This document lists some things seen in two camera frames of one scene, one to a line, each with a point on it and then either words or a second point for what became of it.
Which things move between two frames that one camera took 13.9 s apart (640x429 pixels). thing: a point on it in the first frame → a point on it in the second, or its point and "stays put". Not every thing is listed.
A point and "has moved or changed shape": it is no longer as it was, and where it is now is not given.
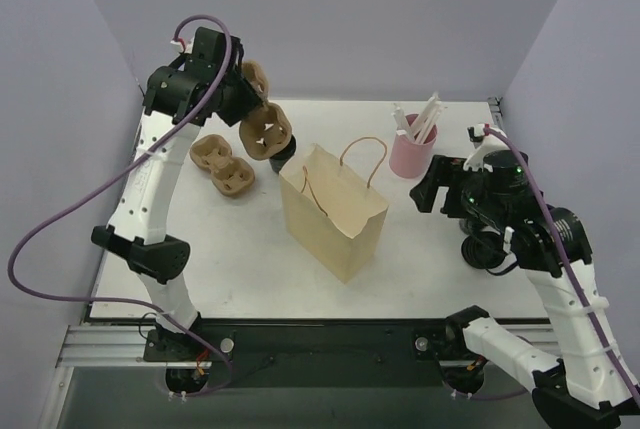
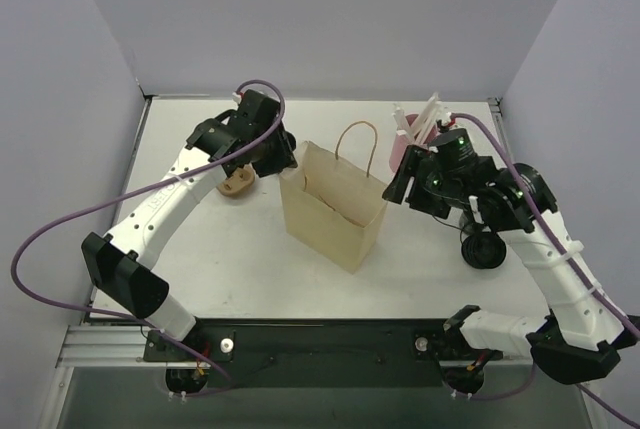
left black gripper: x=239 y=100 → x=275 y=155
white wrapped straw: x=402 y=124 stays put
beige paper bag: x=329 y=214 has moved or changed shape
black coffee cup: x=470 y=226 stays put
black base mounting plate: x=315 y=353 stays put
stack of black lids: x=483 y=250 stays put
